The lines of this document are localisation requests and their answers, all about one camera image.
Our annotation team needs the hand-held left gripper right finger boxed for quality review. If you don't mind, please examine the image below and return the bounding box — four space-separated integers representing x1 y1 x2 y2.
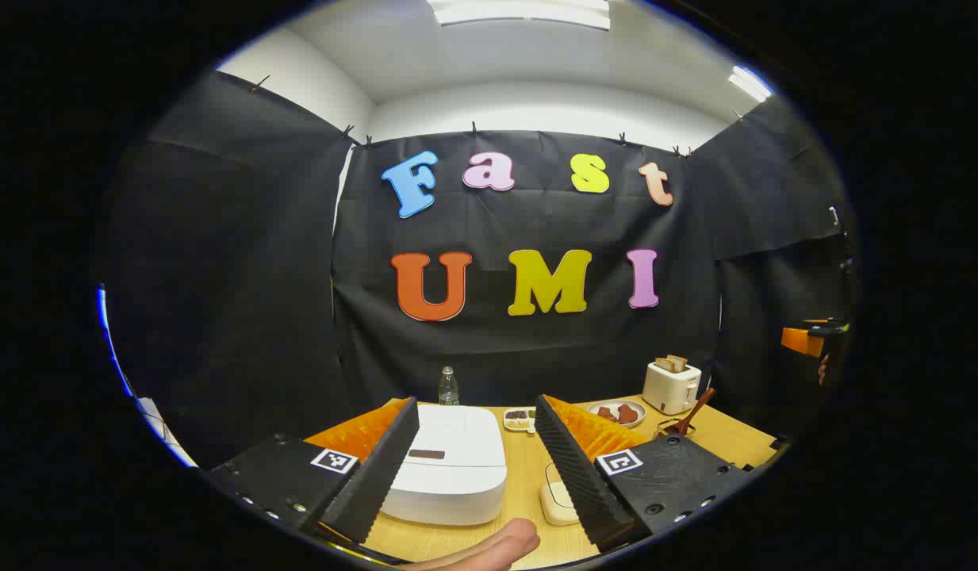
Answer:
534 394 755 554

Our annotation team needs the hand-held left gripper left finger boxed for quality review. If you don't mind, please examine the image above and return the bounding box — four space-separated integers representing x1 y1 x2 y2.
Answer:
205 397 420 548

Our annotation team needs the clear plastic rice box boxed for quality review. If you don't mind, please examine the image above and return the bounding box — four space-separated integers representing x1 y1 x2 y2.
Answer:
539 462 585 527

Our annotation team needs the white rice cooker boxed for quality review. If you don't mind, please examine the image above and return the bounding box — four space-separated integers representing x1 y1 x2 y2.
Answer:
378 404 508 527

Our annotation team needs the brown wooden spoon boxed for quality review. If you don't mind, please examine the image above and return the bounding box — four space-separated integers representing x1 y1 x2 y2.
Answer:
665 388 717 437

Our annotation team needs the white round plate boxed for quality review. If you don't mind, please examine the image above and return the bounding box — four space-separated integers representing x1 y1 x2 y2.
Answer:
587 400 647 429

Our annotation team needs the white toaster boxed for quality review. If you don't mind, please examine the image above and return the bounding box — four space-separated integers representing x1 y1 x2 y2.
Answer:
642 361 702 416

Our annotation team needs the black backdrop cloth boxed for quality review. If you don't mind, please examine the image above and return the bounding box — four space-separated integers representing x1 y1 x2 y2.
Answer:
100 70 858 469

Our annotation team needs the small ceiling light panel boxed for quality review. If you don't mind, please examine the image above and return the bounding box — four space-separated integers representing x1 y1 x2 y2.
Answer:
728 66 773 102

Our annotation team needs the computer monitor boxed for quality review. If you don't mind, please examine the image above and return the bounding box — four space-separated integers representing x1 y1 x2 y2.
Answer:
97 285 134 397

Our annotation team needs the long ceiling light panel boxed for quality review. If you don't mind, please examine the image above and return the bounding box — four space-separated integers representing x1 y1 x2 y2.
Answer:
427 0 611 31

